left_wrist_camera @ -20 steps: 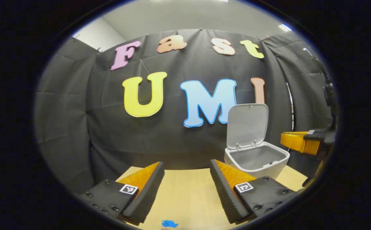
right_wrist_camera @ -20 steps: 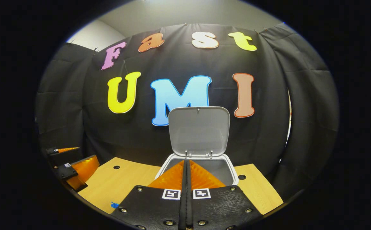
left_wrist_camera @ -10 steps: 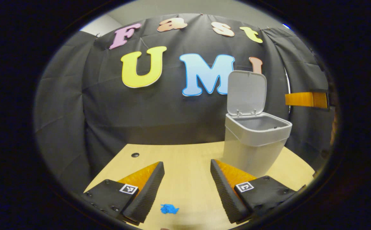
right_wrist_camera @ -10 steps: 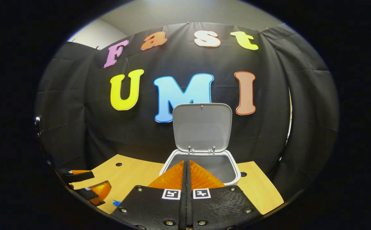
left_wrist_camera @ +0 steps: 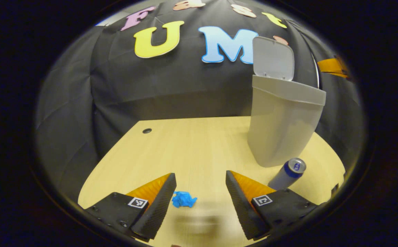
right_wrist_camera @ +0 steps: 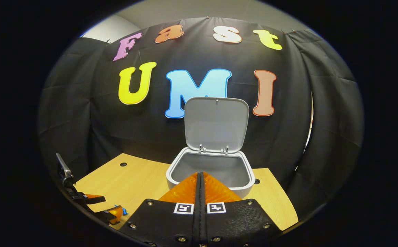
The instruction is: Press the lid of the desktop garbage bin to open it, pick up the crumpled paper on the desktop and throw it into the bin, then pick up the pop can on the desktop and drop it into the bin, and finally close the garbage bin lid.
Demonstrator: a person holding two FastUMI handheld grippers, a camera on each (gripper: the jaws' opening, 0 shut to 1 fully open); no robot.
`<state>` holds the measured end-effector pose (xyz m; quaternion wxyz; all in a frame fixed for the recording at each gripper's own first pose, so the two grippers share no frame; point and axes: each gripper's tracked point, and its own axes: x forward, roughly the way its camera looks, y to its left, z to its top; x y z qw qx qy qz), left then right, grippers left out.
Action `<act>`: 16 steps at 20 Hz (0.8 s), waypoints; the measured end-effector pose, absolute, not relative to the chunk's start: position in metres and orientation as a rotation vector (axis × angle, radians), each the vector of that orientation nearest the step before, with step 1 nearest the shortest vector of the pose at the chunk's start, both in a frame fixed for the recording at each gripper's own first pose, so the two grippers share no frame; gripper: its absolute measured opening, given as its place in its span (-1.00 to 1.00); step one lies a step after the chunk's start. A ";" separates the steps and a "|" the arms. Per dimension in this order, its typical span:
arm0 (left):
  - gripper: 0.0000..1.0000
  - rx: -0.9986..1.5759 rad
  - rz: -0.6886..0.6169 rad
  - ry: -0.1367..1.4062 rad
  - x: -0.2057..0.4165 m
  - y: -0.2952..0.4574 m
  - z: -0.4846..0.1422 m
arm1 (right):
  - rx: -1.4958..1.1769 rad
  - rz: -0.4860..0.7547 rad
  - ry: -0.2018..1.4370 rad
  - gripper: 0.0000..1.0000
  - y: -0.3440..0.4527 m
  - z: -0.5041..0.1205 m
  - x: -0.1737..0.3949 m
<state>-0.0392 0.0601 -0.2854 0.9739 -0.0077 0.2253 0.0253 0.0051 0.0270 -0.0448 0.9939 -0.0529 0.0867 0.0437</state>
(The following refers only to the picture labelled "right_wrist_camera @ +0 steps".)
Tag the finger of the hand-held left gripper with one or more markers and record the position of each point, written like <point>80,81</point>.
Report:
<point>82,199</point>
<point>104,216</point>

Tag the wooden desktop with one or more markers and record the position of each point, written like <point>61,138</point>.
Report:
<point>140,181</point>

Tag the blue paper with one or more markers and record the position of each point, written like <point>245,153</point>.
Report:
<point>123,210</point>

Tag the black backdrop cloth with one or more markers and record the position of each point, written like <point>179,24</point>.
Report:
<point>133,130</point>

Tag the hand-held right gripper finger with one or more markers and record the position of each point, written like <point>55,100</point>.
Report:
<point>204,223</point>
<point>197,223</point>

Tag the white desktop garbage bin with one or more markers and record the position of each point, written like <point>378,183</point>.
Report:
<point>216,127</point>

